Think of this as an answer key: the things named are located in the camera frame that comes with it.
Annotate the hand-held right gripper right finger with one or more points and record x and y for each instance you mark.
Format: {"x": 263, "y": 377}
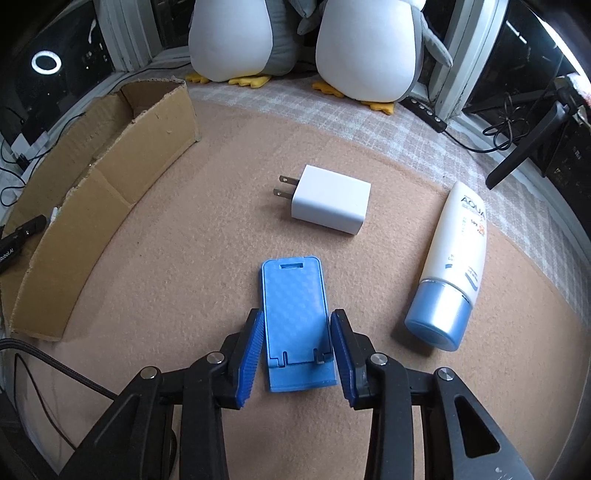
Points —
{"x": 346, "y": 369}

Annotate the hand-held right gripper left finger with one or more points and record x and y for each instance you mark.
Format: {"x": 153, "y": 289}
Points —
{"x": 247, "y": 369}

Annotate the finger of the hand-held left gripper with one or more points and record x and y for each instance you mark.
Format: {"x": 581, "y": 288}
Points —
{"x": 30, "y": 226}

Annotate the blue phone stand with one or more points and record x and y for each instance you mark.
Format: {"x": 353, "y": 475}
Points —
{"x": 295, "y": 314}

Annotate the cardboard box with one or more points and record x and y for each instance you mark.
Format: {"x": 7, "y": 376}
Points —
{"x": 157, "y": 124}

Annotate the white power strip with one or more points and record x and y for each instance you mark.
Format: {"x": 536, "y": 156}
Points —
{"x": 27, "y": 145}

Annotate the brown felt mat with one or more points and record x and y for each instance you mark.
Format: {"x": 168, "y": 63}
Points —
{"x": 184, "y": 277}

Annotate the cream tube with blue cap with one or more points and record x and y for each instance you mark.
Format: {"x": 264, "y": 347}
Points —
{"x": 457, "y": 240}

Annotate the white charger adapter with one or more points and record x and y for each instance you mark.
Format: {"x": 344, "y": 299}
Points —
{"x": 332, "y": 198}

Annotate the white checked cloth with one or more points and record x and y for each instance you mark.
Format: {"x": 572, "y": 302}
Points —
{"x": 323, "y": 115}

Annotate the black inline remote control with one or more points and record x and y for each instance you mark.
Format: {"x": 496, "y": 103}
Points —
{"x": 429, "y": 115}

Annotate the large penguin plush toy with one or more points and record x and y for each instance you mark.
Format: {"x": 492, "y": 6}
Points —
{"x": 231, "y": 41}

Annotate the black tripod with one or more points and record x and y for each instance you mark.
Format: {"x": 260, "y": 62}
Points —
{"x": 521, "y": 154}

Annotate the small penguin plush toy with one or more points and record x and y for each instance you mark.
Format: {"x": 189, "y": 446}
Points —
{"x": 364, "y": 55}

